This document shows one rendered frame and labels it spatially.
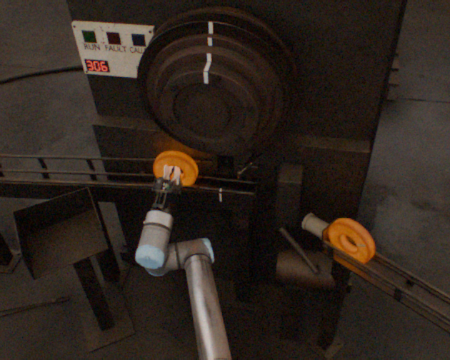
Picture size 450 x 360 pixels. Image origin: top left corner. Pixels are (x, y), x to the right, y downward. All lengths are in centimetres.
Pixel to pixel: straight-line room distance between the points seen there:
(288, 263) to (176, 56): 82
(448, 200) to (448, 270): 45
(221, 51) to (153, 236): 61
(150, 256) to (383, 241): 135
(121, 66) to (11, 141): 176
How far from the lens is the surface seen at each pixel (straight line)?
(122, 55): 167
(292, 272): 180
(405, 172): 295
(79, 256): 180
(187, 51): 139
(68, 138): 323
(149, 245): 159
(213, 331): 145
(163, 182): 169
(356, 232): 158
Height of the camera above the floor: 199
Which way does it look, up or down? 46 degrees down
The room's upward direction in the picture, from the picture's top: 3 degrees counter-clockwise
